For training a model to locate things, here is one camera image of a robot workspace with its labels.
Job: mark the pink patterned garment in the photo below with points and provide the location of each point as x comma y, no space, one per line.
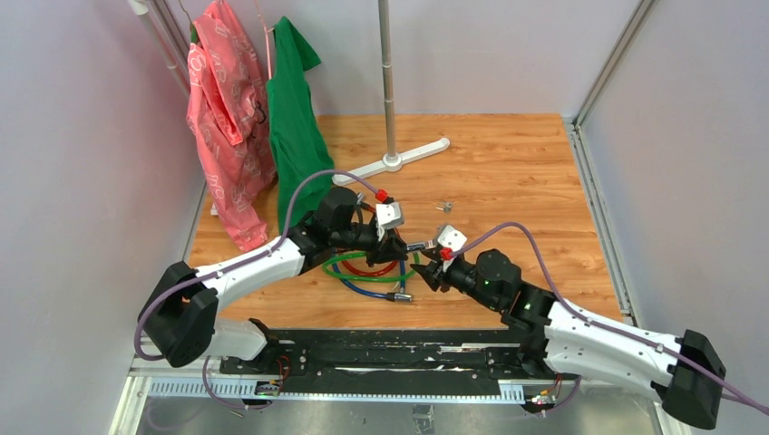
228,116

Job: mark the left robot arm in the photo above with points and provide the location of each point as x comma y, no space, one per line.
181,316

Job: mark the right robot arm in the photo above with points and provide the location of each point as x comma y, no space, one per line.
679,372

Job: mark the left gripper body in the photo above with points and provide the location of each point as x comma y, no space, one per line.
374,247

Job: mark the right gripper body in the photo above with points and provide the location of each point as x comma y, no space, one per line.
461,275

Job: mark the red cable lock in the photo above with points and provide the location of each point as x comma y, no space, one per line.
347,237

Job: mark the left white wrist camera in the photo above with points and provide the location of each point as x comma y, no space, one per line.
388,213

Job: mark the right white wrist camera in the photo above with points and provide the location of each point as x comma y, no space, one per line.
449,240

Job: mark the aluminium frame rail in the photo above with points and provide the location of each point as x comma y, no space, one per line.
194,399

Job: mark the green t-shirt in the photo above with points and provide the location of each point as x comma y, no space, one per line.
298,147

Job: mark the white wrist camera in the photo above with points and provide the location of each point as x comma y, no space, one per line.
449,240
388,213

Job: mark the green cable lock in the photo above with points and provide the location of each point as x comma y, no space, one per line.
392,272

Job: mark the white clothes rack stand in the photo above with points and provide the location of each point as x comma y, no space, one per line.
393,160

